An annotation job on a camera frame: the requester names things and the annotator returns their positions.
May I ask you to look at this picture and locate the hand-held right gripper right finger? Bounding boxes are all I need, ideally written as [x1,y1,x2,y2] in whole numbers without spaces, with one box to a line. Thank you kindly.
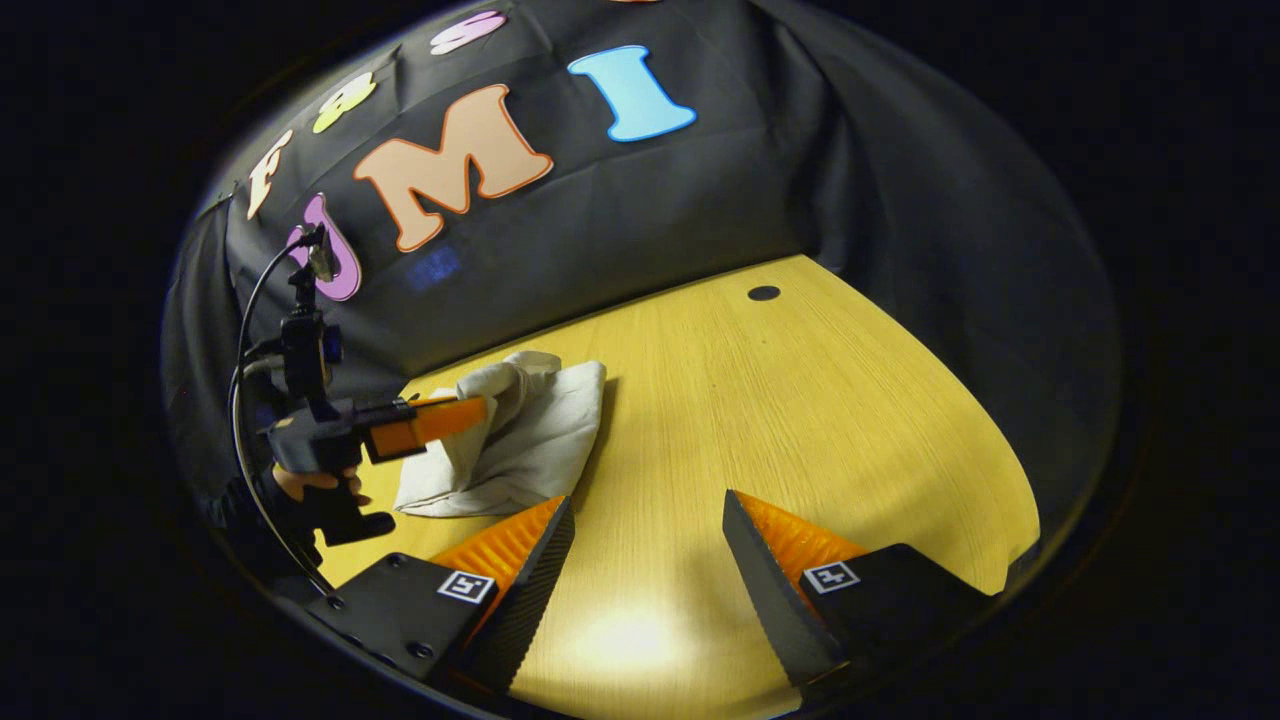
[721,489,992,702]

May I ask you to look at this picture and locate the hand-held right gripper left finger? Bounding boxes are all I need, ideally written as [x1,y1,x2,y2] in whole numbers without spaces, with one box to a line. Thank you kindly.
[305,494,577,699]

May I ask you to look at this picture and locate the cream white jeans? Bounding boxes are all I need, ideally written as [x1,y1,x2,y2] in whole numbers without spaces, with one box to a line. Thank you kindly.
[393,350,608,519]

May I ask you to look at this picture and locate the black backdrop cloth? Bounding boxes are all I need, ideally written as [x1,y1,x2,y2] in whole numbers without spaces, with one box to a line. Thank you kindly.
[160,0,1126,546]

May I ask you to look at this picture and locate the black cable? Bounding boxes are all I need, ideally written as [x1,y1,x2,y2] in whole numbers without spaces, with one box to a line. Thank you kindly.
[228,233,337,597]

